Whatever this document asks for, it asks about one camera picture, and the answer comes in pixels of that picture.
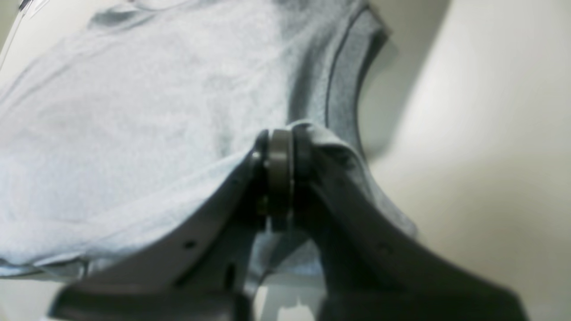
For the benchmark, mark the grey T-shirt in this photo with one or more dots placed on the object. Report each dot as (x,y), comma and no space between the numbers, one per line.
(116,135)

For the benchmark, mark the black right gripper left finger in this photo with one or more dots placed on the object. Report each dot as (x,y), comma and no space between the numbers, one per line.
(196,273)

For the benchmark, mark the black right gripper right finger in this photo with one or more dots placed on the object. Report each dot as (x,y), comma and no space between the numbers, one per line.
(375,272)

